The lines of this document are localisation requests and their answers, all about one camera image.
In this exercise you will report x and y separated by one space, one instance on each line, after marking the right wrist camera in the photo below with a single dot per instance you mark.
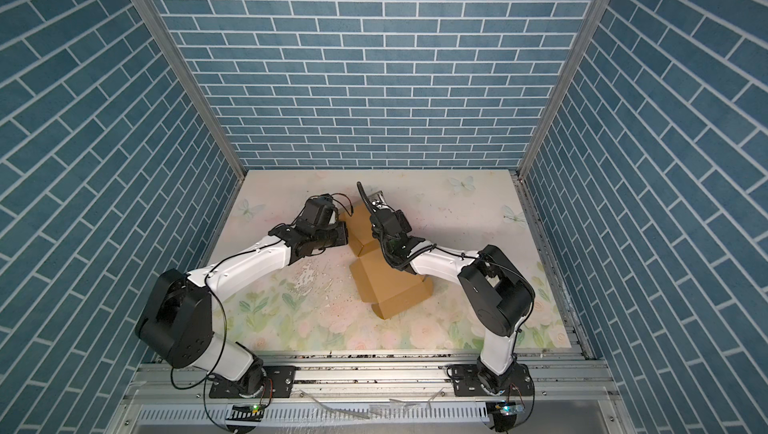
372 201

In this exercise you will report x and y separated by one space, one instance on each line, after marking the white slotted cable duct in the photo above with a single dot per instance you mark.
310 414

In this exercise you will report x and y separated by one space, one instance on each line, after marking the right corner aluminium post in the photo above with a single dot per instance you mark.
593 15

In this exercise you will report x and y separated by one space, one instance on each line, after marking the left corner aluminium post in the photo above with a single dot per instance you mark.
173 55

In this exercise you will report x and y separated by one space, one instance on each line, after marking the brown cardboard box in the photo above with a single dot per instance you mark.
388 291

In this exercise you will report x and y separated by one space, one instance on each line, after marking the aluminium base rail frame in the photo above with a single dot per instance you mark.
559 394

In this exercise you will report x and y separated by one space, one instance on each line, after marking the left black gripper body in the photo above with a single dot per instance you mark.
331 236

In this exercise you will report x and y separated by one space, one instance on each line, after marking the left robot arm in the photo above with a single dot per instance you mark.
183 320

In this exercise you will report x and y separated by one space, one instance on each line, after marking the corner aluminium post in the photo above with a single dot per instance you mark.
593 15
173 55

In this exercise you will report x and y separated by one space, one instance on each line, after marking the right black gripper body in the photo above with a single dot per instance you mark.
389 251

